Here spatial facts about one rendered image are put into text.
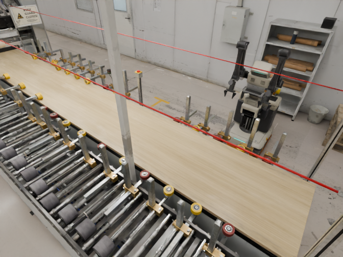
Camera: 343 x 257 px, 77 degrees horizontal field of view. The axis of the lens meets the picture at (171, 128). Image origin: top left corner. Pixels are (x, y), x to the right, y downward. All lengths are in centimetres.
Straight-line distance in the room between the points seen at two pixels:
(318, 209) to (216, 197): 175
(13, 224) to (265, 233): 254
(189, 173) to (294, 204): 80
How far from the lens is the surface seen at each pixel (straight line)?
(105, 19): 126
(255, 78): 285
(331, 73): 461
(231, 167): 193
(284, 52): 246
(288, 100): 487
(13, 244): 294
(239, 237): 172
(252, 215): 170
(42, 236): 284
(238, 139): 327
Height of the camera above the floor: 228
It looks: 38 degrees down
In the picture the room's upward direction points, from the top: 1 degrees clockwise
